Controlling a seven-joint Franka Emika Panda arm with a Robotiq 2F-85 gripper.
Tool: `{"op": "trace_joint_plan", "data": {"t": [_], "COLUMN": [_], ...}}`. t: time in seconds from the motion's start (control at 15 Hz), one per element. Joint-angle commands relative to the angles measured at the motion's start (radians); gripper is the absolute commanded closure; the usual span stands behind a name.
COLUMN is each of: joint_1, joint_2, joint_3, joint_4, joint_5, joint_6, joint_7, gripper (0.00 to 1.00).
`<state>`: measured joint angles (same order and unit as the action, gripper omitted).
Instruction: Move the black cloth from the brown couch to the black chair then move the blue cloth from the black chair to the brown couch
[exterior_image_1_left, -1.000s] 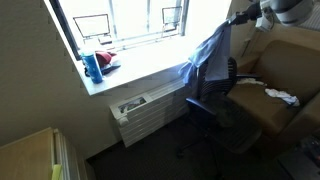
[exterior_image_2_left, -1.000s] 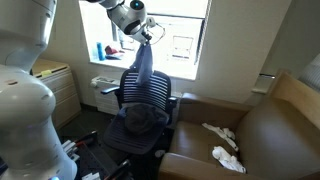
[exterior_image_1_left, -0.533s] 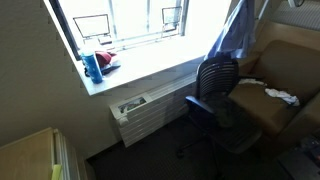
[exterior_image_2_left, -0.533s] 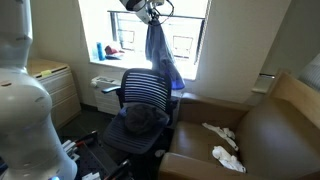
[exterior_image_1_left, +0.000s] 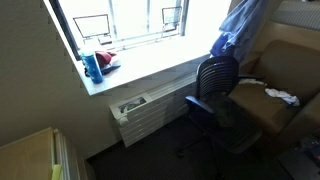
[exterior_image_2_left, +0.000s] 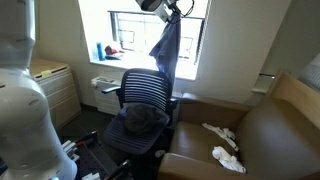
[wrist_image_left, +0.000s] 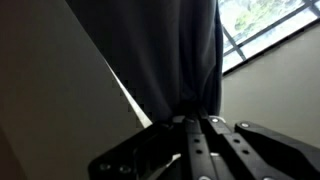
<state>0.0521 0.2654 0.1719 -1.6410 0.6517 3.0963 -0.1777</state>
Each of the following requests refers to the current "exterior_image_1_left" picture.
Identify blue cloth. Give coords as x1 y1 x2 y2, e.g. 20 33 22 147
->
209 0 268 64

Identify black office chair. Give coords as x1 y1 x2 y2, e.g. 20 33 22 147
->
176 55 264 180

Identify red cloth on sill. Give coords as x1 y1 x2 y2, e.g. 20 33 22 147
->
95 50 118 68

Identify small flat white cloth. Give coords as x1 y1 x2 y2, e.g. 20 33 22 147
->
238 78 268 88

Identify white crumpled cloth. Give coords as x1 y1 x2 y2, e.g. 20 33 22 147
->
264 87 301 108

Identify white window sill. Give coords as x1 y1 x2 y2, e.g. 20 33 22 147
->
74 33 218 98

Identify dark blue white cap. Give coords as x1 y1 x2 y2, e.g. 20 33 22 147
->
99 59 122 76

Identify blue water bottle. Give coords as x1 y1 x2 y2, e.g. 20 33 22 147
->
80 48 104 85

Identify yellow green plastic piece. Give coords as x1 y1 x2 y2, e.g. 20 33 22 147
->
51 163 64 180

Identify light wooden cabinet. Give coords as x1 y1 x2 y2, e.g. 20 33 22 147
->
0 127 88 180

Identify white wall radiator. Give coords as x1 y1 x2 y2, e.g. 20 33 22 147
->
109 71 198 148

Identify window with dark frame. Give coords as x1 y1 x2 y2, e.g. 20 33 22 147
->
49 0 189 62

